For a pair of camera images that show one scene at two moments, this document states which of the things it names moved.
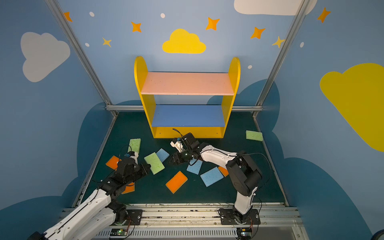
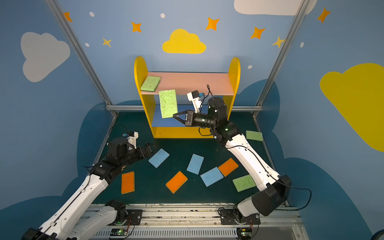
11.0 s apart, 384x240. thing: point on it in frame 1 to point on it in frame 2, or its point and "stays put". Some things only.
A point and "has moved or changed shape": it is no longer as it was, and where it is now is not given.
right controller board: [244, 233] stays put
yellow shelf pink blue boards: [197, 103] stays put
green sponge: [156, 165] to [150, 83]
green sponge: [135, 145] has moved or changed shape
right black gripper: [181, 156] to [188, 118]
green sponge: [254, 135] stays put
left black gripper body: [139, 168] to [142, 151]
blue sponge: [162, 155] stays put
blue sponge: [196, 167] stays put
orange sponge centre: [176, 182] stays put
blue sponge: [211, 176] stays put
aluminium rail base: [280, 223] stays put
